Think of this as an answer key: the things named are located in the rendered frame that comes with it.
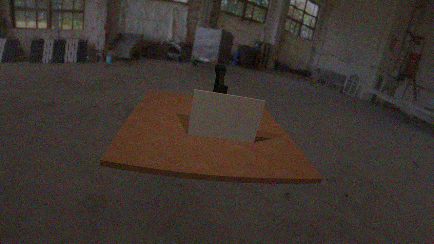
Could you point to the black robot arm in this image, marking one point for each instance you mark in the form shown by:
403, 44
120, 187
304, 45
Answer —
219, 81

